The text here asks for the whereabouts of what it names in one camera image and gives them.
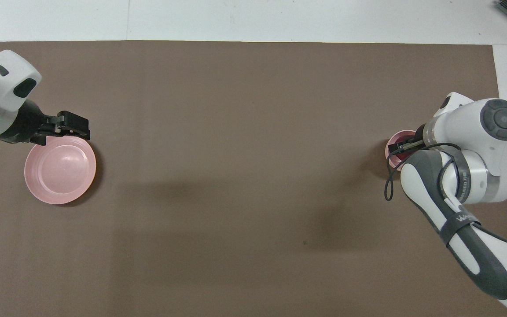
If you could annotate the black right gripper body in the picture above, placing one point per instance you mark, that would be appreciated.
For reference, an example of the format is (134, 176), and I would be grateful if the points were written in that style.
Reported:
(420, 133)

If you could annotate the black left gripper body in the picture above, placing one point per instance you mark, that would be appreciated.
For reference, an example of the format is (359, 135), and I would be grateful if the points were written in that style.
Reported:
(24, 123)

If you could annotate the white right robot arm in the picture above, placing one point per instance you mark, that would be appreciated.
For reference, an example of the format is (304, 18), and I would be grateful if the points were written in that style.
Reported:
(478, 145)

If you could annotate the pink bowl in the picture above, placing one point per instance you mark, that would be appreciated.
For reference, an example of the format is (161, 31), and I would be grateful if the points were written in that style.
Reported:
(393, 165)

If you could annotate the pink plate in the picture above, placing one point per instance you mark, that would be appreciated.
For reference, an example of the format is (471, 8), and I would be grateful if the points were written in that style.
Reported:
(60, 171)

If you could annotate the brown table mat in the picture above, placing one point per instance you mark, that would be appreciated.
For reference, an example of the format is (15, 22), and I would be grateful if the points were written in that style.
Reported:
(253, 132)

